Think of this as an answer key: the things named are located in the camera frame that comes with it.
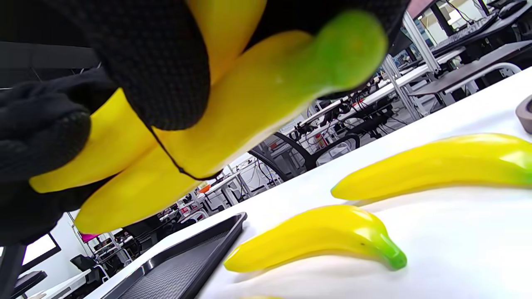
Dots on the person's left hand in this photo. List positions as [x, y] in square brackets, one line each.
[41, 137]

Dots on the person's right hand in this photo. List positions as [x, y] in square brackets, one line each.
[158, 62]

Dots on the black elastic band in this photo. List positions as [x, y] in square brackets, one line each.
[179, 169]

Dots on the pink screen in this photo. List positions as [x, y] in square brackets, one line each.
[89, 237]

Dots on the black plastic tray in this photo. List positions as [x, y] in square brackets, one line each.
[178, 270]

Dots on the dark grey side desk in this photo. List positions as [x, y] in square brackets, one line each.
[453, 79]

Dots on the brown wooden hook stand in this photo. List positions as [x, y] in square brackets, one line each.
[525, 116]

